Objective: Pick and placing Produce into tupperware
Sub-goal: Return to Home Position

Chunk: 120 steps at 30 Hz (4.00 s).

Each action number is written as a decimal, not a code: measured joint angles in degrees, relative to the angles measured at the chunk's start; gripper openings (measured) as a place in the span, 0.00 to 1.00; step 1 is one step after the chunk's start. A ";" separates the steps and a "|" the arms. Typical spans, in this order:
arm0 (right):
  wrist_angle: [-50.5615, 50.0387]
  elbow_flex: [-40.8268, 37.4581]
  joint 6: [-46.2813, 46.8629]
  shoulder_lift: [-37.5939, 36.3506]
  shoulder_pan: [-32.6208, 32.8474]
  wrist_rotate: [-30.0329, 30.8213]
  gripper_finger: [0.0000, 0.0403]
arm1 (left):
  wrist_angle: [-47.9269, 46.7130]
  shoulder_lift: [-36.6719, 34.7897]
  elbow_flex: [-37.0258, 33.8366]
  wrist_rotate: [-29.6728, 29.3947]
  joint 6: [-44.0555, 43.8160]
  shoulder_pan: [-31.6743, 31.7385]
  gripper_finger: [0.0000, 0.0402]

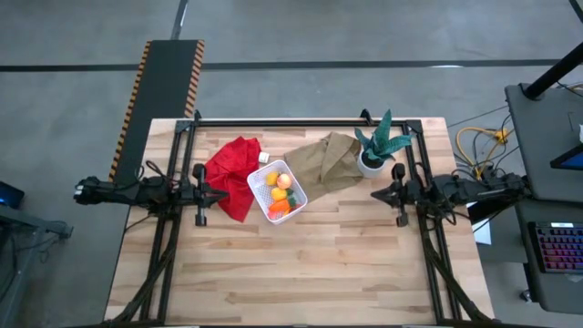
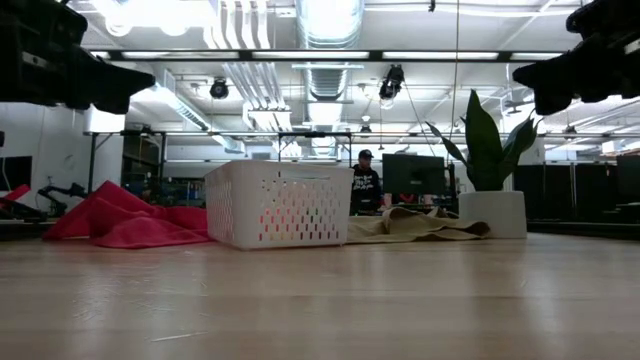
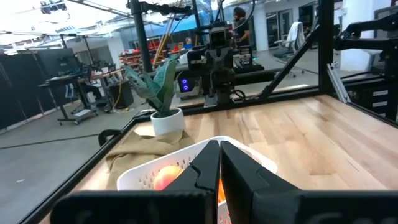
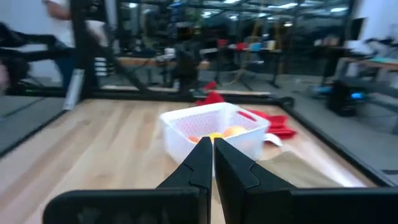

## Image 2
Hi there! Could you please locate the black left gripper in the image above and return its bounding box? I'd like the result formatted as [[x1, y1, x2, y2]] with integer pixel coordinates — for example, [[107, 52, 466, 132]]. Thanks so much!
[[0, 29, 157, 115]]

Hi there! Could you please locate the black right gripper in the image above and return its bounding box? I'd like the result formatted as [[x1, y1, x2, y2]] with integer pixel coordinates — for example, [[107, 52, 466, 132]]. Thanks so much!
[[512, 27, 640, 115]]

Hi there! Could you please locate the green artificial plant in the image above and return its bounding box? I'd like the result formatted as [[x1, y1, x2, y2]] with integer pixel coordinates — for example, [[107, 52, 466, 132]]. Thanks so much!
[[425, 88, 546, 192]]

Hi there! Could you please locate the black ceiling spotlight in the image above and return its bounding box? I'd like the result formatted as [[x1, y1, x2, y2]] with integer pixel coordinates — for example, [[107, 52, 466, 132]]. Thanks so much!
[[209, 77, 230, 100]]

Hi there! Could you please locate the black room partition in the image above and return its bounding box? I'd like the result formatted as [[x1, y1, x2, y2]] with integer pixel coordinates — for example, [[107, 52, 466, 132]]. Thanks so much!
[[513, 163, 617, 222]]

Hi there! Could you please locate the white plant pot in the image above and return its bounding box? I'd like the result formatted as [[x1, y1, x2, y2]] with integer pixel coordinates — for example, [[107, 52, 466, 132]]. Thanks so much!
[[458, 190, 529, 240]]

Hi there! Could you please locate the red cloth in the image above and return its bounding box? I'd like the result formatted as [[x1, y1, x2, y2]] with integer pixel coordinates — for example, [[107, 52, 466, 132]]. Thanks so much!
[[42, 179, 214, 250]]

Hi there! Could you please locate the red flat object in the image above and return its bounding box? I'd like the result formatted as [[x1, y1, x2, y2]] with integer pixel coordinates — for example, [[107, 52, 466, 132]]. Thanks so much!
[[0, 183, 30, 209]]

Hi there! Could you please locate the black computer monitor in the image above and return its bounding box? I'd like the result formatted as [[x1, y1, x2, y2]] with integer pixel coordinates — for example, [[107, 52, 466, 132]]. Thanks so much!
[[382, 153, 447, 197]]

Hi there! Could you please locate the brown cloth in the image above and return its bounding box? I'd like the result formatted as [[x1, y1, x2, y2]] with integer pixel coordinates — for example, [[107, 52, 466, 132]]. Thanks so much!
[[347, 205, 492, 245]]

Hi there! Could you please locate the white perforated plastic basket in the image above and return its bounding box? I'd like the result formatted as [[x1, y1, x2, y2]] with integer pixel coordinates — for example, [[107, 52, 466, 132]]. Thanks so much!
[[202, 159, 355, 250]]

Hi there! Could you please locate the person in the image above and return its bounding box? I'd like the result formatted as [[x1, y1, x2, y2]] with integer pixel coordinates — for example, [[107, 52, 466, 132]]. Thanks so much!
[[349, 148, 384, 216]]

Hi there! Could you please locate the black metal shelf frame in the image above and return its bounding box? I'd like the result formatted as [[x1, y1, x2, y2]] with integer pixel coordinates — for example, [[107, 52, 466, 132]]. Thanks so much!
[[87, 129, 169, 196]]

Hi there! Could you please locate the black wall screen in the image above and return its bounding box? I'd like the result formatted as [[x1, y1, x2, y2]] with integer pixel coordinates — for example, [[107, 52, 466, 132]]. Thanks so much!
[[0, 155, 33, 192]]

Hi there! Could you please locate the black overhead camera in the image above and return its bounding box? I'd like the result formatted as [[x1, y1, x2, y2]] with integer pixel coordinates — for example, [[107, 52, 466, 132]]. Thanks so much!
[[378, 63, 406, 101]]

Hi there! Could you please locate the silver ventilation duct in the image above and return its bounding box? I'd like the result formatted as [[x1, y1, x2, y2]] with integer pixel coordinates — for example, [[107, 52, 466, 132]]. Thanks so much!
[[294, 0, 366, 161]]

